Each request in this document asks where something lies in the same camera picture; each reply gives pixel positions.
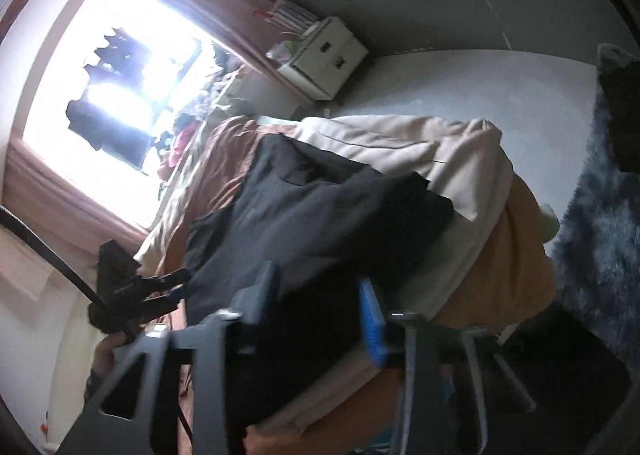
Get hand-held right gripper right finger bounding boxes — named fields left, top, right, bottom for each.
left=357, top=279, right=539, bottom=455

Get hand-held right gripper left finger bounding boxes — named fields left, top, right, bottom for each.
left=57, top=261, right=279, bottom=455

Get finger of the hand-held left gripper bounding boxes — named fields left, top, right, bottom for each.
left=134, top=268, right=192, bottom=290
left=139, top=289, right=182, bottom=320

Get black shirt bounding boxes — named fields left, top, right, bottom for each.
left=182, top=132, right=456, bottom=436

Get person's left forearm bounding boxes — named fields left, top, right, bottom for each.
left=82, top=370, right=114, bottom=409

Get dark hanging clothes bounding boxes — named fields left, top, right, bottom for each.
left=66, top=26, right=157, bottom=172

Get pile of clothes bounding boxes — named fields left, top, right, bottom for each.
left=155, top=42, right=251, bottom=186

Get person's left hand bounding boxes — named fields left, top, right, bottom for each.
left=92, top=334, right=126, bottom=381

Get beige duvet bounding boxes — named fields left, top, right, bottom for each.
left=135, top=125, right=213, bottom=263

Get pink curtain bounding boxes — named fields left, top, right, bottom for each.
left=2, top=137, right=151, bottom=248
left=95, top=0, right=311, bottom=106

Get pink cushion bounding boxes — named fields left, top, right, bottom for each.
left=170, top=127, right=197, bottom=158

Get rust orange bed sheet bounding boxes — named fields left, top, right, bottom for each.
left=135, top=115, right=558, bottom=455

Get beige bed cover with piping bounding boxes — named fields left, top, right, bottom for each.
left=245, top=116, right=517, bottom=436

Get pale soft object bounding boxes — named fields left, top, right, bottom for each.
left=539, top=204, right=562, bottom=242

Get grey shaggy rug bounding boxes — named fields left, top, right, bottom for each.
left=550, top=42, right=640, bottom=353

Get bright window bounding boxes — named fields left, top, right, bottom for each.
left=22, top=0, right=221, bottom=231

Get white nightstand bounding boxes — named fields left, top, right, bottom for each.
left=277, top=17, right=371, bottom=100

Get row of books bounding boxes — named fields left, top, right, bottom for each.
left=256, top=0, right=322, bottom=34

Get thick black cable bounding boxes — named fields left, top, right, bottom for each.
left=0, top=207, right=111, bottom=311

